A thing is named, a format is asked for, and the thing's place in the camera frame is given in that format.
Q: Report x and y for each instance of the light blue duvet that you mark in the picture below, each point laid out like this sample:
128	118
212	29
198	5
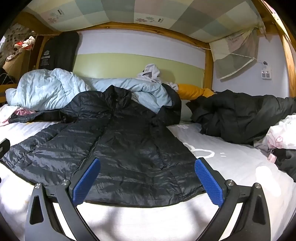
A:
46	90

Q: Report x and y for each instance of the small pink device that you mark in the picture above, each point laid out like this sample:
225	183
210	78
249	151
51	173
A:
271	158

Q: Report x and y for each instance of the folded checkered curtain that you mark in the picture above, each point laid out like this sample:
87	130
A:
235	48

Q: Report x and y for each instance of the white grey hoodie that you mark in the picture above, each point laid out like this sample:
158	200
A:
150	71

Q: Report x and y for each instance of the red white hanging garment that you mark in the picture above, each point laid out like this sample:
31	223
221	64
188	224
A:
25	44

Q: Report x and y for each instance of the white power socket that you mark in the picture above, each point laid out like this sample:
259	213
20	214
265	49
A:
266	73

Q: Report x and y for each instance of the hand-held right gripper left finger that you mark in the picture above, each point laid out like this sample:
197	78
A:
86	180

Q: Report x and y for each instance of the dark grey cloth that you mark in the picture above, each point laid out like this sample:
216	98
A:
286	162

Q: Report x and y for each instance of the dark green padded jacket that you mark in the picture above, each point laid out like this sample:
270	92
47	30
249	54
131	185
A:
231	115

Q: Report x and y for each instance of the pale green pillow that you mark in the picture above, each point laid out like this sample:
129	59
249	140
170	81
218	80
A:
186	111

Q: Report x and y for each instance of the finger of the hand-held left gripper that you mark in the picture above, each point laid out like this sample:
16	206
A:
4	146

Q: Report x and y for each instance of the white pink printed cloth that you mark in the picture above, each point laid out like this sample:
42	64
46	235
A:
282	134

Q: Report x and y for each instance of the yellow pillow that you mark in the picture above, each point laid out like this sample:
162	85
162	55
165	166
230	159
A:
192	91

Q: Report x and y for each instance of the wooden bed frame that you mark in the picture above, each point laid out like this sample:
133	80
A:
208	69

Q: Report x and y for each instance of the black hanging garment bag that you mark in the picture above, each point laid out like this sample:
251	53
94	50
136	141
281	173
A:
60	53

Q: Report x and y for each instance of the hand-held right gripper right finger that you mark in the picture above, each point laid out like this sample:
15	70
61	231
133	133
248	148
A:
208	183

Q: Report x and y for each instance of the black puffer jacket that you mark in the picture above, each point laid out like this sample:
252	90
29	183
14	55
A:
129	143

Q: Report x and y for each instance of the patterned lace curtain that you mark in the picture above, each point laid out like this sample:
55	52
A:
13	32

